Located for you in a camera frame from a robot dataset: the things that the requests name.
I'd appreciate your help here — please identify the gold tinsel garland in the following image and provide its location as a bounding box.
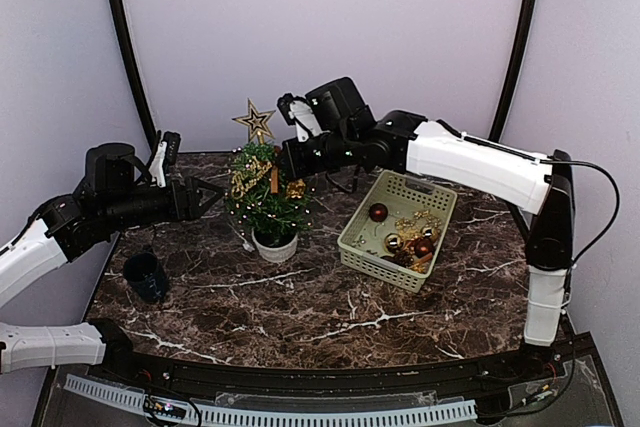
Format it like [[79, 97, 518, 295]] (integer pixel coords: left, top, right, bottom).
[[395, 210, 443, 242]]

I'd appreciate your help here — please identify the beige perforated plastic basket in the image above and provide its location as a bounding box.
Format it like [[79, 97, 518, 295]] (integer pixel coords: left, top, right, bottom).
[[338, 170, 457, 293]]

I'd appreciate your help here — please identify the black frame post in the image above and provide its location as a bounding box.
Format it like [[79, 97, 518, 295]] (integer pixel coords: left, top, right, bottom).
[[489, 0, 536, 142], [108, 0, 156, 147]]

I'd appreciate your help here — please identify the gold merry christmas sign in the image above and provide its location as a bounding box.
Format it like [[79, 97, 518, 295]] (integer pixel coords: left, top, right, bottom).
[[231, 156, 273, 199]]

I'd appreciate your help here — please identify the gold bauble ornament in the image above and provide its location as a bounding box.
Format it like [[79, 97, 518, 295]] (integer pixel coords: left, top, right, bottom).
[[384, 233, 404, 254], [421, 226, 440, 242]]

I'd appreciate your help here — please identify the right black frame post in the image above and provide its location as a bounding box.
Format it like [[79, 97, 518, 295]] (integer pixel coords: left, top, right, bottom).
[[489, 0, 536, 142]]

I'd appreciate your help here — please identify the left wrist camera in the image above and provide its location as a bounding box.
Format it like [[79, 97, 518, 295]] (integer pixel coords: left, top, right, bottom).
[[162, 131, 181, 168]]

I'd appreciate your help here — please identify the brown pine cone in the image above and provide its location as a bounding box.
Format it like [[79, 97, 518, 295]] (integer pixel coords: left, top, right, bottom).
[[392, 251, 415, 268]]

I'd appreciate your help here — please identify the brown ribbon cinnamon stick ornament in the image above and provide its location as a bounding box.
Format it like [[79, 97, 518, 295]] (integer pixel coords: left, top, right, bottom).
[[270, 146, 281, 195]]

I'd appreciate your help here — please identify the fairy light string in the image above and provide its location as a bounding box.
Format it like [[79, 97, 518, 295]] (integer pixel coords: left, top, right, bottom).
[[227, 146, 316, 243]]

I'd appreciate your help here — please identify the small green christmas tree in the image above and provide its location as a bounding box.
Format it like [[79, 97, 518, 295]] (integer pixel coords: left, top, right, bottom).
[[224, 142, 316, 263]]

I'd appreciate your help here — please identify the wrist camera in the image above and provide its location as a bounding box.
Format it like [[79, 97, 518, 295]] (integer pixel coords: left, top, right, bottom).
[[162, 131, 181, 168], [276, 93, 295, 126]]

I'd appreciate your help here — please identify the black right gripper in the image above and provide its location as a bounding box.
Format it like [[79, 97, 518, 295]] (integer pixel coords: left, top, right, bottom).
[[275, 128, 357, 180]]

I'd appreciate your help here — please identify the left black frame post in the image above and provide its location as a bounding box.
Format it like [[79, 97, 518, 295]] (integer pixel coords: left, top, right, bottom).
[[108, 0, 156, 147]]

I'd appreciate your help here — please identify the gold star tree topper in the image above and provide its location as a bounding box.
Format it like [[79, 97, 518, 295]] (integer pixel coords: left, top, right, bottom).
[[233, 98, 276, 144]]

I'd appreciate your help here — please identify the black front table rail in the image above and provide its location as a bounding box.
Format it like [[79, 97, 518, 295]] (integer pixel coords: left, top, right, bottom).
[[88, 327, 572, 399]]

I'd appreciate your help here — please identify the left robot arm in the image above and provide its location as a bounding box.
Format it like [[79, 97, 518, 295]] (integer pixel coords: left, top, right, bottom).
[[1, 132, 224, 383]]

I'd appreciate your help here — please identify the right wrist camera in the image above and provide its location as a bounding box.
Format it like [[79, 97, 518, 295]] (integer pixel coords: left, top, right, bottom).
[[276, 93, 295, 126]]

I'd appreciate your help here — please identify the grey slotted cable duct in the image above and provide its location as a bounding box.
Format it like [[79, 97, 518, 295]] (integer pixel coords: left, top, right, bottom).
[[64, 374, 477, 426]]

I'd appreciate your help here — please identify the dark blue cup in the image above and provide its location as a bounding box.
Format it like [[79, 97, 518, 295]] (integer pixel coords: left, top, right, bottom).
[[123, 251, 169, 303]]

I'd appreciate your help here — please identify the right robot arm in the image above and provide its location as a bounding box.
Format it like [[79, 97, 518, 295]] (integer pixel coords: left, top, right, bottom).
[[277, 77, 580, 381]]

